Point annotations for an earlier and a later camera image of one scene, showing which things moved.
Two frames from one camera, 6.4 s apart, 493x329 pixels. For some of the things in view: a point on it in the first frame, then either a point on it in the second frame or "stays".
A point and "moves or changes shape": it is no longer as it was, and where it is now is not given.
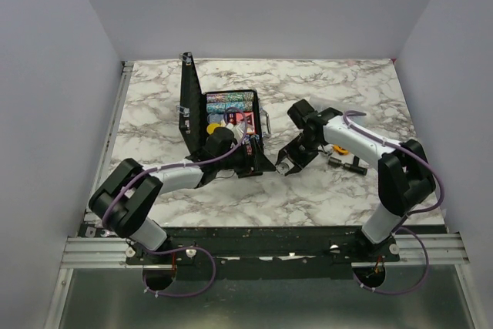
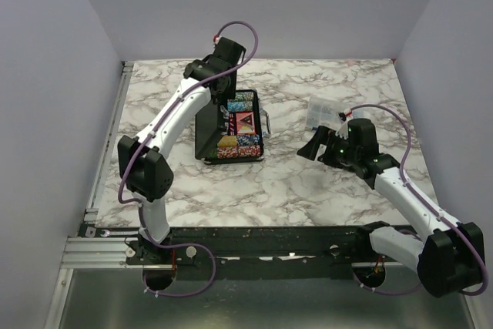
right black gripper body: (305, 149) -> (339, 151)
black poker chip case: (200, 112) moves or changes shape
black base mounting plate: (263, 253) stays
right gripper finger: (285, 152) -> (310, 151)
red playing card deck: (249, 118) stays
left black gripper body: (236, 160) -> (229, 92)
